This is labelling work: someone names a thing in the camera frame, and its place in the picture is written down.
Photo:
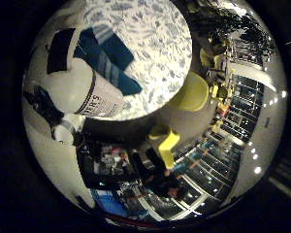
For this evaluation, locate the blue box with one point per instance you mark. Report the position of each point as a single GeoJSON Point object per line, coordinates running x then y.
{"type": "Point", "coordinates": [111, 204]}

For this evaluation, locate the blue floral round tablecloth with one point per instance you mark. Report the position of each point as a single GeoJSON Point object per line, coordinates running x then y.
{"type": "Point", "coordinates": [158, 48]}

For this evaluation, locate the person in dark clothes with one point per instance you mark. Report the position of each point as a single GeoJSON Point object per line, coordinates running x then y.
{"type": "Point", "coordinates": [161, 181]}

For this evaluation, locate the glass window wall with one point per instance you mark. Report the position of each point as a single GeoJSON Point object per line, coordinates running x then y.
{"type": "Point", "coordinates": [236, 106]}

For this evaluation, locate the blue striped towel cloth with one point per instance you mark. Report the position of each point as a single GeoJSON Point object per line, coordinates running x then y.
{"type": "Point", "coordinates": [113, 55]}

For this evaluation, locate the dark green leafy plant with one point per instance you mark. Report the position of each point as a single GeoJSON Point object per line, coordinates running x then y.
{"type": "Point", "coordinates": [229, 22]}

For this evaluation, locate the yellow chair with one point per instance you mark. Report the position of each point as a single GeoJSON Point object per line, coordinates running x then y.
{"type": "Point", "coordinates": [206, 58]}
{"type": "Point", "coordinates": [192, 93]}
{"type": "Point", "coordinates": [168, 145]}

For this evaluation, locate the white labelled spray bottle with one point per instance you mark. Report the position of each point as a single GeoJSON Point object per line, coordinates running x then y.
{"type": "Point", "coordinates": [98, 97]}

